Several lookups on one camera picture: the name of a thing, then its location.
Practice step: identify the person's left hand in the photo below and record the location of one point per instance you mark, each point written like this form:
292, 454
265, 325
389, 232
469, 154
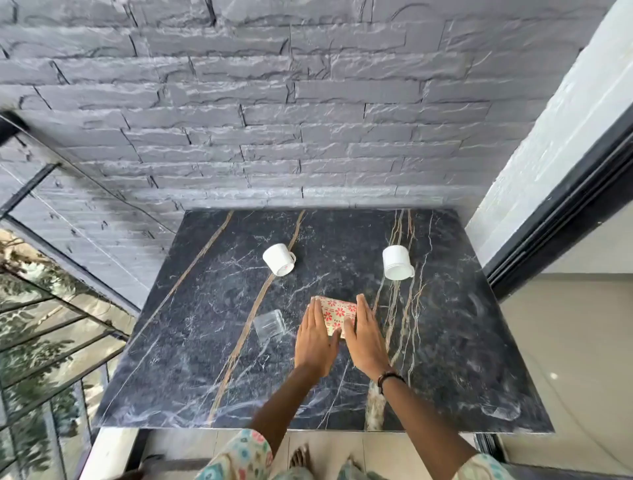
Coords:
316, 341

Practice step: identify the person's right hand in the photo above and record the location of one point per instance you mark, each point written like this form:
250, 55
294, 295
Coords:
366, 341

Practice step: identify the cream floral cup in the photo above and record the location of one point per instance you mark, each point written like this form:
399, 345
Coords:
338, 314

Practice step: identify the clear drinking glass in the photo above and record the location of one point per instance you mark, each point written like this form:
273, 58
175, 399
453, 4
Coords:
269, 326

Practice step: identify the person's left forearm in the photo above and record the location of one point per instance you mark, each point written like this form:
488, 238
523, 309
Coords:
284, 410

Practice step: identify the person's right forearm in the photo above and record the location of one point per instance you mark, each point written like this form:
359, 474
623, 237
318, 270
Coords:
425, 425

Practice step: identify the person's foot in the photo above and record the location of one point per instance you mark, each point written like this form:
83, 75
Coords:
299, 457

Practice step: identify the black marble table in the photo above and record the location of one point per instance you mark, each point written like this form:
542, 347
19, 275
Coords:
198, 321

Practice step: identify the white concrete ledge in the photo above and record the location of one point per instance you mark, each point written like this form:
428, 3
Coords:
106, 455

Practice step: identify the green leafy tree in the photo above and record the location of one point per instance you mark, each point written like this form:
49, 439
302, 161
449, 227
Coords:
29, 435

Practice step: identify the black metal railing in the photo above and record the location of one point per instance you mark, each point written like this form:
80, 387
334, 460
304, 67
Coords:
10, 126

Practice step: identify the black door frame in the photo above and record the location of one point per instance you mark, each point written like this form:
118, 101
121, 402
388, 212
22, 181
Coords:
568, 198

